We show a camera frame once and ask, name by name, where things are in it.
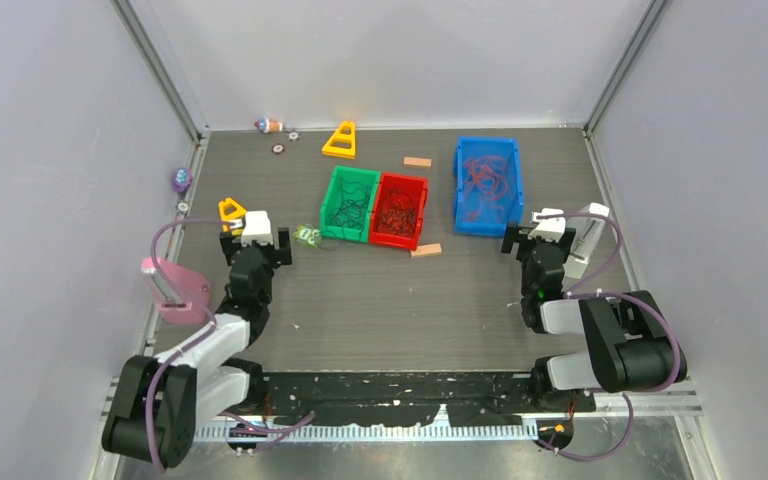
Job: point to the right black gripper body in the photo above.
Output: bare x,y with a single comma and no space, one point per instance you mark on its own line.
527,245

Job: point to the red plastic bin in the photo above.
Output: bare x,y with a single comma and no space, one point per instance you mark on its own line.
398,212

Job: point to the white grey stand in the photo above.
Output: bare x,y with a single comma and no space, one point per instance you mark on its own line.
588,231

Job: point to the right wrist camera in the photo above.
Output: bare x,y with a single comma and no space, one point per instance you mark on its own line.
548,225

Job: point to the green owl toy tile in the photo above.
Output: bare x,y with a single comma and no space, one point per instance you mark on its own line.
309,235

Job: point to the wooden block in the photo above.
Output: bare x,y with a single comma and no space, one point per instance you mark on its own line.
417,162
426,250

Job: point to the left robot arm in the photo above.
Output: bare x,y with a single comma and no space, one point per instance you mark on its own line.
162,400

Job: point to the clown figurine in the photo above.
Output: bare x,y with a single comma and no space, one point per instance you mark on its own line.
267,125

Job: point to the blue plastic bin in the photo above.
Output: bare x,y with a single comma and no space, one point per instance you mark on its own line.
489,188

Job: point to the pink stand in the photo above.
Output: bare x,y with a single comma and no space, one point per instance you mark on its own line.
180,296

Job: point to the green plastic bin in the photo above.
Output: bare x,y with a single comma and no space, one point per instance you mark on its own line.
346,210

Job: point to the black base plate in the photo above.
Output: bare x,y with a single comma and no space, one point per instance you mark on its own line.
405,399

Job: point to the yellow triangle block near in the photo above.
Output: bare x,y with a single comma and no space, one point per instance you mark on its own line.
232,214

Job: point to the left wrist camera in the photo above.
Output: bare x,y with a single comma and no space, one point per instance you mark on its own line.
253,228

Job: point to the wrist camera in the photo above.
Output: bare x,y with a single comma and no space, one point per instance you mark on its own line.
253,228
548,225

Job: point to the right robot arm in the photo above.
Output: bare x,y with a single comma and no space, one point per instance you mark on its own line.
629,345

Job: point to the purple toy tile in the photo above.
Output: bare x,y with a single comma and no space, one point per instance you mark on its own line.
181,180

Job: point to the yellow triangle block far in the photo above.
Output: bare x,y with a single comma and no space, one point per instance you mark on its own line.
342,143

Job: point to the yellow triangle block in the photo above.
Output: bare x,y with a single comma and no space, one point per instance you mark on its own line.
232,214
342,143

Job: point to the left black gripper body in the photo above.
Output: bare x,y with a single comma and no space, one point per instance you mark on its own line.
269,254

